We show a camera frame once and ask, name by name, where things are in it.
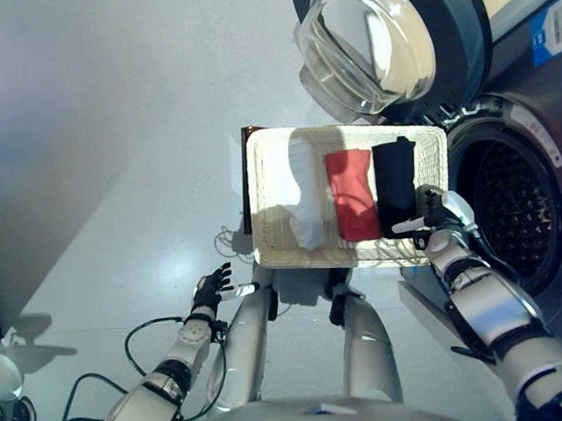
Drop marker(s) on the robot right black hand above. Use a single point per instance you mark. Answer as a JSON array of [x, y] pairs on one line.
[[433, 214]]

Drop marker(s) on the robot left black hand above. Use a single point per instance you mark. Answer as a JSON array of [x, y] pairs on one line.
[[207, 291]]

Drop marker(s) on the black cloth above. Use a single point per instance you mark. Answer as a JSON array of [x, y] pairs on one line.
[[393, 183]]

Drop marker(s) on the red cloth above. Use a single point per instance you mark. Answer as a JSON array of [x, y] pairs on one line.
[[352, 194]]

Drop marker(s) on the white cloth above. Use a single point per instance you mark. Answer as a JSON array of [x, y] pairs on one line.
[[306, 196]]

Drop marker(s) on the robot left silver arm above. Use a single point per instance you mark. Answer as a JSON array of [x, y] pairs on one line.
[[184, 348]]

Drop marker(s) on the robot right silver arm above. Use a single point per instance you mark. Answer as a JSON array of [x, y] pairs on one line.
[[492, 314]]

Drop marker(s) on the grey front-load washing machine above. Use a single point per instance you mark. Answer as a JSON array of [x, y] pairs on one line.
[[515, 179]]

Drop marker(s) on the robot left silver leg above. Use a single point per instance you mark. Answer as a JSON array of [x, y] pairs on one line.
[[246, 341]]

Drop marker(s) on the robot silver leg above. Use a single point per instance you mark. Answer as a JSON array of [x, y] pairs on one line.
[[246, 341], [368, 341]]

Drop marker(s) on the cream wicker basket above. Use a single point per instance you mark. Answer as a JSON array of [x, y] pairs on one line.
[[271, 183]]

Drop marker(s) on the robot right silver leg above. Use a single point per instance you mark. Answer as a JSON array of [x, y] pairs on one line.
[[368, 341]]

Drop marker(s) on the round glass washer door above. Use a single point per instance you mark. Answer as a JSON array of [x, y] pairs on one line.
[[395, 40]]

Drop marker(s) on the robot grey torso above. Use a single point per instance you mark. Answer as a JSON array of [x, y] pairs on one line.
[[343, 416]]

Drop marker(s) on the blue energy label sticker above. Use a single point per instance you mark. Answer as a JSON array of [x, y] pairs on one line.
[[547, 30]]

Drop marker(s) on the white rounded object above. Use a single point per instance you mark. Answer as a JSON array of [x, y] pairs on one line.
[[3, 377]]

